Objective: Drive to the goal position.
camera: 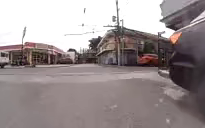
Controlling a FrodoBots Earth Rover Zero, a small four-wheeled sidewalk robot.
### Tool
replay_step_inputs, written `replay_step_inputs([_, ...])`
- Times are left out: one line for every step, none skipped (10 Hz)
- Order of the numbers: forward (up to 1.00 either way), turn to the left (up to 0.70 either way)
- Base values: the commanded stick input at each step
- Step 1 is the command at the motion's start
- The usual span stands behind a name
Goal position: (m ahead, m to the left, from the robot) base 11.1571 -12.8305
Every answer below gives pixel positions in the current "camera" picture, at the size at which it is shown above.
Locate dark tree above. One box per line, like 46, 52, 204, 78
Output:
88, 35, 103, 53

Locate tall utility pole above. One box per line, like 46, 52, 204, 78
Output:
103, 0, 126, 67

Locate red roofed low building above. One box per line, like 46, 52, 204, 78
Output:
0, 41, 66, 66

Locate orange car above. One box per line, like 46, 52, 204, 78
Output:
137, 53, 160, 67

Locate dark vehicle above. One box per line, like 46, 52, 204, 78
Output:
58, 57, 74, 65

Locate overhead wires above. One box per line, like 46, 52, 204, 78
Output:
63, 0, 124, 37

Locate thin dark pole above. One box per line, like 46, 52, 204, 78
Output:
156, 30, 166, 69

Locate street sign pole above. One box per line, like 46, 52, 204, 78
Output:
20, 26, 27, 66

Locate grey asphalt road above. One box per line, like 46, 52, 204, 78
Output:
0, 63, 205, 128

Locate beige two-storey building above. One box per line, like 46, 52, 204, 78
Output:
96, 27, 174, 66

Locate black car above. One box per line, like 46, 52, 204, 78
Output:
157, 3, 205, 116

